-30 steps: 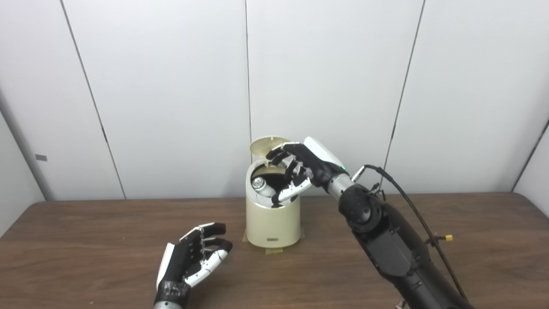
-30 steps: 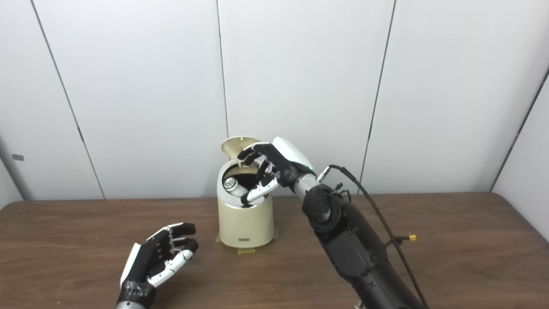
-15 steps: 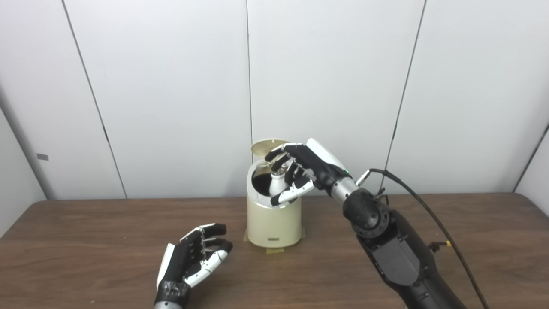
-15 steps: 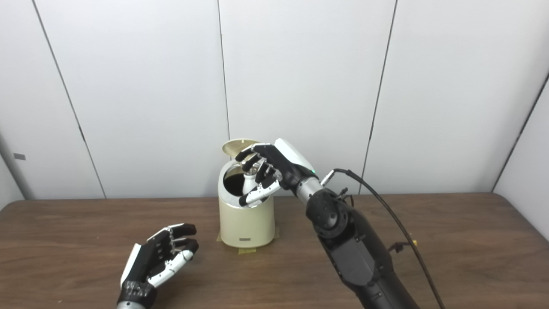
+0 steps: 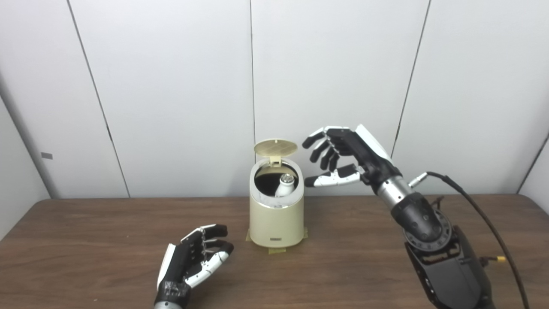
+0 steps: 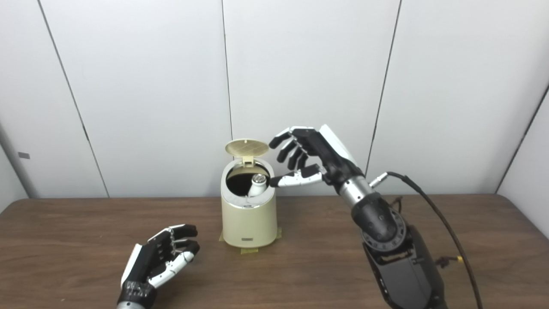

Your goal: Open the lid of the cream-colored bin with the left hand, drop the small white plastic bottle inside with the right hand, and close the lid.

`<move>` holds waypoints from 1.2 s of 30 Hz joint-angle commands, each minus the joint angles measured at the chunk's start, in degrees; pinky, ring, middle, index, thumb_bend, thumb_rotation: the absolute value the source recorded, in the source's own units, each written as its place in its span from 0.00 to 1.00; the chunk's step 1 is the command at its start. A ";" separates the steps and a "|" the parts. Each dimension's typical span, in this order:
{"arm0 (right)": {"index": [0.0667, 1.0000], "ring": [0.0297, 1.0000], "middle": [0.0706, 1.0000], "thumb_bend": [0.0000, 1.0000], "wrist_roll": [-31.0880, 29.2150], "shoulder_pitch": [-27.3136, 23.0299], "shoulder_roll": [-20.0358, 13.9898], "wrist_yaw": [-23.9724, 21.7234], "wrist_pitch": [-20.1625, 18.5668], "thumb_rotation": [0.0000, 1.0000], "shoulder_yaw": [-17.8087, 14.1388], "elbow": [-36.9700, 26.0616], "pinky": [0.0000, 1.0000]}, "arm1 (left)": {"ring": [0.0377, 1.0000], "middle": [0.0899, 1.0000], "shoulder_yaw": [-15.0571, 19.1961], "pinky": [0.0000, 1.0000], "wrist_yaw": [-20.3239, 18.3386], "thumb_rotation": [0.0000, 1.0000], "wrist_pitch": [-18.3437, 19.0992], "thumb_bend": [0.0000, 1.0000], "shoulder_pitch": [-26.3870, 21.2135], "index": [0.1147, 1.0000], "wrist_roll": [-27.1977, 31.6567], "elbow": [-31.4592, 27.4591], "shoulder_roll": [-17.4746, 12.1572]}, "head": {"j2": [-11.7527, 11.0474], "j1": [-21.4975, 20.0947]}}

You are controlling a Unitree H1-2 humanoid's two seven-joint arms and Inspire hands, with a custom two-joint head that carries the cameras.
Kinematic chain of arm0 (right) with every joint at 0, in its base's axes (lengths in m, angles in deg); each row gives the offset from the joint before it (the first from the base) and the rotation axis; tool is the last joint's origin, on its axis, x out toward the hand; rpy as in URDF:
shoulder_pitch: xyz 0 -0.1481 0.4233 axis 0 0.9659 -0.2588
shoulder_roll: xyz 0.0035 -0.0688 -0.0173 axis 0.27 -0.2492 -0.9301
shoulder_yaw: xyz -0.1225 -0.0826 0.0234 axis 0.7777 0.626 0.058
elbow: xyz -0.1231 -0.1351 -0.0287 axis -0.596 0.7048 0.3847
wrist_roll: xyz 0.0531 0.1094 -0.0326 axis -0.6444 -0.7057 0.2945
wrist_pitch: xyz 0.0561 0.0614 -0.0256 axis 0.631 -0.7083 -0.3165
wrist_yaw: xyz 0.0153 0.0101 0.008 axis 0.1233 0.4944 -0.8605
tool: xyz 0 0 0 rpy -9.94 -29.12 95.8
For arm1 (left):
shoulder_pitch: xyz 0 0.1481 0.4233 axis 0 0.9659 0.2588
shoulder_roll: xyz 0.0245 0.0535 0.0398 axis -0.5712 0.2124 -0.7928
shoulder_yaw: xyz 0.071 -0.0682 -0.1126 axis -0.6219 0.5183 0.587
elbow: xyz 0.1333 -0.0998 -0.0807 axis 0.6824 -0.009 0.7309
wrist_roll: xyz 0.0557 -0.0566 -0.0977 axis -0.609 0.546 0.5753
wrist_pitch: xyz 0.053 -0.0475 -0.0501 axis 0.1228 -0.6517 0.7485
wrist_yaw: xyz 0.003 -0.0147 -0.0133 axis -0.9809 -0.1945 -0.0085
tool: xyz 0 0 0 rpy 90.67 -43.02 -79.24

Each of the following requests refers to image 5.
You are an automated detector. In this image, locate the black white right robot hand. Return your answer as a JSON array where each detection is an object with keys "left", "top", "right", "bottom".
[{"left": 302, "top": 124, "right": 404, "bottom": 196}]

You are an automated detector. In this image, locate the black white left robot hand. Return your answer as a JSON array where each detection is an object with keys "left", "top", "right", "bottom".
[{"left": 154, "top": 224, "right": 235, "bottom": 306}]

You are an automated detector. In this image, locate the small white plastic bottle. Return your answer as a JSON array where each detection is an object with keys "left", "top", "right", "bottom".
[{"left": 274, "top": 173, "right": 296, "bottom": 198}]

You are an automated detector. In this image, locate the cream-colored bin lid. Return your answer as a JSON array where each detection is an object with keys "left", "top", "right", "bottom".
[{"left": 253, "top": 138, "right": 298, "bottom": 167}]

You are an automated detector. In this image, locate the cream-colored round bin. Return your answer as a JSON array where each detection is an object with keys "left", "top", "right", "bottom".
[{"left": 249, "top": 158, "right": 305, "bottom": 248}]

